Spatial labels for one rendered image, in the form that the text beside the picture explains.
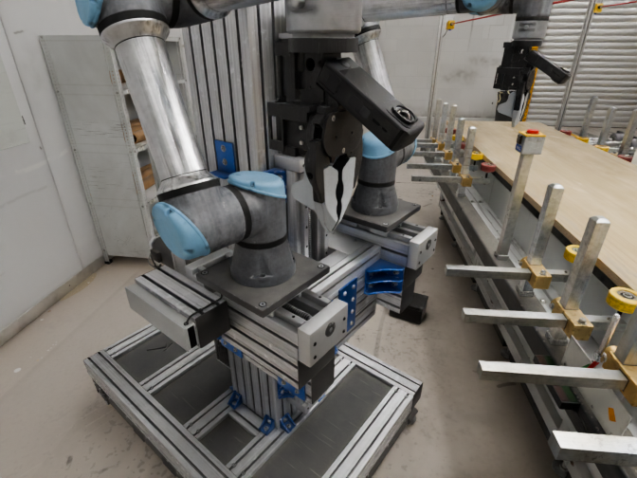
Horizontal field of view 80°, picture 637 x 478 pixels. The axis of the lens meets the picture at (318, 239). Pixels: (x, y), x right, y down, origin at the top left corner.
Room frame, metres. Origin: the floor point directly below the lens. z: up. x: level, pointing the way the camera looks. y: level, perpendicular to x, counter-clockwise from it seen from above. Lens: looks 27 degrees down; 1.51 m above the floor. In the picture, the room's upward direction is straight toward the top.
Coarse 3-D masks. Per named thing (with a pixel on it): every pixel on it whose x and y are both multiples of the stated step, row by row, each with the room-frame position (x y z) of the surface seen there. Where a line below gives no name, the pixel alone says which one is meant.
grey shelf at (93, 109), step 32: (64, 64) 2.51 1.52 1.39; (96, 64) 2.48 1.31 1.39; (64, 96) 2.52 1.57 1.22; (96, 96) 2.48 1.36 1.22; (128, 96) 3.24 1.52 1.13; (96, 128) 2.49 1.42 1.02; (128, 128) 2.47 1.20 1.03; (96, 160) 2.50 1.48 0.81; (128, 160) 2.47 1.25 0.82; (96, 192) 2.51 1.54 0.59; (128, 192) 2.47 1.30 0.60; (96, 224) 2.52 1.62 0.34; (128, 224) 2.48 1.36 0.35; (128, 256) 2.49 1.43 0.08
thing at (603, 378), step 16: (480, 368) 0.64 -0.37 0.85; (496, 368) 0.63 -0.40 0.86; (512, 368) 0.63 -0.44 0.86; (528, 368) 0.63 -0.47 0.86; (544, 368) 0.63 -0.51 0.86; (560, 368) 0.63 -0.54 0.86; (576, 368) 0.63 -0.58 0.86; (592, 368) 0.63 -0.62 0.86; (560, 384) 0.61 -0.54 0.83; (576, 384) 0.61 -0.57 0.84; (592, 384) 0.60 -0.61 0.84; (608, 384) 0.60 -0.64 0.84; (624, 384) 0.60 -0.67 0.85
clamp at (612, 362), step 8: (608, 352) 0.68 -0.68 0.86; (608, 360) 0.67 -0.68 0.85; (616, 360) 0.65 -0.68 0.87; (608, 368) 0.66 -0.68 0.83; (616, 368) 0.64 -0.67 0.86; (624, 368) 0.62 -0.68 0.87; (632, 368) 0.62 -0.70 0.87; (632, 376) 0.60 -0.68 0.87; (632, 384) 0.58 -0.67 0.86; (624, 392) 0.59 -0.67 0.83; (632, 392) 0.58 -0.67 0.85; (632, 400) 0.57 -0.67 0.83
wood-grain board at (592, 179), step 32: (480, 128) 3.12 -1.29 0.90; (512, 128) 3.12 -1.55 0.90; (544, 128) 3.12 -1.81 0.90; (512, 160) 2.19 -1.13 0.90; (544, 160) 2.19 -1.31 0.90; (576, 160) 2.19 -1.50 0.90; (608, 160) 2.19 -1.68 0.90; (544, 192) 1.66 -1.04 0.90; (576, 192) 1.66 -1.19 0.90; (608, 192) 1.66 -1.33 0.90; (576, 224) 1.31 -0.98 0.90; (608, 256) 1.07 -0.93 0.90
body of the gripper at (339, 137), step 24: (288, 48) 0.43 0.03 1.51; (312, 48) 0.40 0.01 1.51; (336, 48) 0.40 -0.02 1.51; (288, 72) 0.44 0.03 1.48; (312, 72) 0.43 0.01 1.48; (288, 96) 0.44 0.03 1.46; (312, 96) 0.43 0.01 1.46; (288, 120) 0.43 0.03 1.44; (312, 120) 0.40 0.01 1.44; (336, 120) 0.41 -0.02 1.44; (288, 144) 0.43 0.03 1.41; (336, 144) 0.41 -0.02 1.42
